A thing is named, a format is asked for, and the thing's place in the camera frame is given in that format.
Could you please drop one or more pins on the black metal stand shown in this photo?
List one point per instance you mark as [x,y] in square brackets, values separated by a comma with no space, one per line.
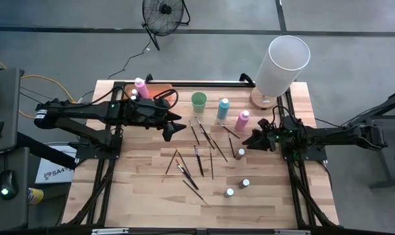
[386,182]

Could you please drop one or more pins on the silver frame bracket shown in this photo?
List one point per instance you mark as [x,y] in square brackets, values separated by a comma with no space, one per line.
[292,232]
[109,231]

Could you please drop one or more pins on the gold ferrule black paintbrush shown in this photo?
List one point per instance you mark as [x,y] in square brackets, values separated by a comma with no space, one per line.
[183,162]
[169,166]
[187,175]
[195,192]

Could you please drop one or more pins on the black diagonal beam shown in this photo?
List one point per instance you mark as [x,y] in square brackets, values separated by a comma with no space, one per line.
[43,150]

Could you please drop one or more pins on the large teal paint bottle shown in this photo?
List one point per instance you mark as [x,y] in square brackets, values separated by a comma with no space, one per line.
[223,111]

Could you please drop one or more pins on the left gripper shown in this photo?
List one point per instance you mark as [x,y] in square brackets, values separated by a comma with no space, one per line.
[145,112]

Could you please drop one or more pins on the black computer mouse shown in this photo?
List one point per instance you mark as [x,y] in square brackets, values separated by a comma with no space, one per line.
[8,182]

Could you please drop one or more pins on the black floor fan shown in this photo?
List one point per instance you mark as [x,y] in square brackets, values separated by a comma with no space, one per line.
[166,8]

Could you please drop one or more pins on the yellow printed can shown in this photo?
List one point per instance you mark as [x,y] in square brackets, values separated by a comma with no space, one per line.
[36,196]

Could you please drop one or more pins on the dark grey side desk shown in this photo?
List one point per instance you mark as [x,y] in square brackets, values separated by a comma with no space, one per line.
[8,215]

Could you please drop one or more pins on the white shade wooden base lamp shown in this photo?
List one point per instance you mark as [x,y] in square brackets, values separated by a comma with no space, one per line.
[282,65]

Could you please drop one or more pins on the small dark brown paint bottle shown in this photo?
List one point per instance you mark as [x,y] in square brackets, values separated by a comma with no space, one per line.
[243,183]

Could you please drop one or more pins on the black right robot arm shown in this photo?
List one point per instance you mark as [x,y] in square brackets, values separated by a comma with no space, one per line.
[331,134]

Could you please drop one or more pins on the white printed cardboard box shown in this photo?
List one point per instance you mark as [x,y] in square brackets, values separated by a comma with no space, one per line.
[53,173]

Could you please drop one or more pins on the large pink paint bottle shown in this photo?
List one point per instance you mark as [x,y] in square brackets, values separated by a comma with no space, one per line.
[141,88]
[241,122]

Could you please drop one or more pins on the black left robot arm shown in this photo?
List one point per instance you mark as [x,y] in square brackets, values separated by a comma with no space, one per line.
[86,111]

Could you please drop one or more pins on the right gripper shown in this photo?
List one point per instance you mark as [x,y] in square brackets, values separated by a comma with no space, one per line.
[272,138]

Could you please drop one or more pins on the light green plastic cup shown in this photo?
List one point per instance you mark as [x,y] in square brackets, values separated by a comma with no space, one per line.
[198,106]

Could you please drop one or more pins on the black frame clamp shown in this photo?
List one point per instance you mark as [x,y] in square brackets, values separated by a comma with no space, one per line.
[246,78]
[148,78]

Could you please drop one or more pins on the orange translucent plastic tray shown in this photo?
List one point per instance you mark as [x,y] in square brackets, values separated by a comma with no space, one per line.
[156,87]

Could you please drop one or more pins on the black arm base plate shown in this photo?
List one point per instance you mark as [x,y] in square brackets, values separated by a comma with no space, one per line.
[86,151]
[318,153]

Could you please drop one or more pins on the grey tilted panel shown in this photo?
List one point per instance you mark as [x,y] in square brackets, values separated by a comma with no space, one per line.
[6,107]

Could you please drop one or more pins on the small beige paint bottle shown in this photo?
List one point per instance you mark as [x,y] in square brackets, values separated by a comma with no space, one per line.
[228,193]

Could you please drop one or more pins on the small maroon paint bottle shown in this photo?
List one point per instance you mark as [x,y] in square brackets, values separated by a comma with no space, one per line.
[132,98]

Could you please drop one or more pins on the silver ferrule black paintbrush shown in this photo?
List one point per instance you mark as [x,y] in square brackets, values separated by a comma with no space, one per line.
[194,132]
[198,161]
[204,133]
[185,174]

